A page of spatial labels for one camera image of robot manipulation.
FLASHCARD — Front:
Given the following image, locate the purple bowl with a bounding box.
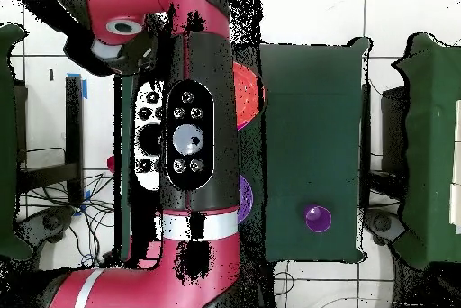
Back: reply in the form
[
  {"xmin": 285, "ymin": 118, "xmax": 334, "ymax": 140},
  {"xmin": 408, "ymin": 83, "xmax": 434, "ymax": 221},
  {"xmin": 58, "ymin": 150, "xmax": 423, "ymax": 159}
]
[{"xmin": 237, "ymin": 173, "xmax": 255, "ymax": 225}]

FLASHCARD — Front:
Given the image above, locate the large orange bowl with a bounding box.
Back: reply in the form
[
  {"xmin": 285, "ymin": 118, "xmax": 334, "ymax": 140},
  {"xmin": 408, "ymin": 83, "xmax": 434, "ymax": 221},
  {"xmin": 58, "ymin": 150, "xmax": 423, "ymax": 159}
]
[{"xmin": 232, "ymin": 61, "xmax": 267, "ymax": 130}]

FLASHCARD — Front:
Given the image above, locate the dark green tablecloth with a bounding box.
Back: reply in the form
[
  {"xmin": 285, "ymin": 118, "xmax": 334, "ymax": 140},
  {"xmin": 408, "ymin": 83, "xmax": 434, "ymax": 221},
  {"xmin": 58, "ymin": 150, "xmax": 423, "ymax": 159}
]
[{"xmin": 113, "ymin": 35, "xmax": 372, "ymax": 264}]

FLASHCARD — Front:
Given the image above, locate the purple cup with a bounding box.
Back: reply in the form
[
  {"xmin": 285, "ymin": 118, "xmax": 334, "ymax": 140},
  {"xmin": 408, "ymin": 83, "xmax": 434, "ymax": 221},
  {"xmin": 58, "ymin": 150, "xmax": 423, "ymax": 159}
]
[{"xmin": 303, "ymin": 204, "xmax": 333, "ymax": 234}]

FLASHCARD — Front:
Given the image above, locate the black metal stand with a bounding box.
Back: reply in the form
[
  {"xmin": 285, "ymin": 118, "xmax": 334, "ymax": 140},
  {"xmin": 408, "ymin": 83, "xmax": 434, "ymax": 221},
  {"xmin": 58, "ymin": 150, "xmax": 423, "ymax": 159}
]
[
  {"xmin": 15, "ymin": 76, "xmax": 85, "ymax": 208},
  {"xmin": 359, "ymin": 82, "xmax": 410, "ymax": 212}
]

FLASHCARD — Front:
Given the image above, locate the blue tape strip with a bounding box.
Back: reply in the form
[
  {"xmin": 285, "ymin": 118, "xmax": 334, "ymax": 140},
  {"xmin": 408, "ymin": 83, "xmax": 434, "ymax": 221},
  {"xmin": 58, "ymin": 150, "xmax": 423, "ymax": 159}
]
[
  {"xmin": 67, "ymin": 72, "xmax": 88, "ymax": 100},
  {"xmin": 73, "ymin": 189, "xmax": 92, "ymax": 217}
]

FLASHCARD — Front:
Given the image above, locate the green cloth covered table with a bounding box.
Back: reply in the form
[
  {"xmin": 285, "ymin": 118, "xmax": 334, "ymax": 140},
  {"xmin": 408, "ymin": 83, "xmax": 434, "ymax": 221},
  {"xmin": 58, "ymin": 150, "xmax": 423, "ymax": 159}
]
[
  {"xmin": 0, "ymin": 22, "xmax": 34, "ymax": 261},
  {"xmin": 391, "ymin": 32, "xmax": 461, "ymax": 269}
]

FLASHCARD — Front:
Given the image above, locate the tangle of floor cables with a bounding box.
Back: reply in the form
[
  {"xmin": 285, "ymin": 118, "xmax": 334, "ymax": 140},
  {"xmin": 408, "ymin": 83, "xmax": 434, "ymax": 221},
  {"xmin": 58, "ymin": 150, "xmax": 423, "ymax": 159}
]
[{"xmin": 17, "ymin": 172, "xmax": 116, "ymax": 269}]

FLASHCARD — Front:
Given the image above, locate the gray pedestal leg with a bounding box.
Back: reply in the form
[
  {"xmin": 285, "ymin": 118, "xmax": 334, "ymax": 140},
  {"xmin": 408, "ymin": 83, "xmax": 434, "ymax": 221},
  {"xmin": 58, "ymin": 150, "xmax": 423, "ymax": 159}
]
[
  {"xmin": 14, "ymin": 205, "xmax": 77, "ymax": 251},
  {"xmin": 363, "ymin": 208, "xmax": 408, "ymax": 246}
]

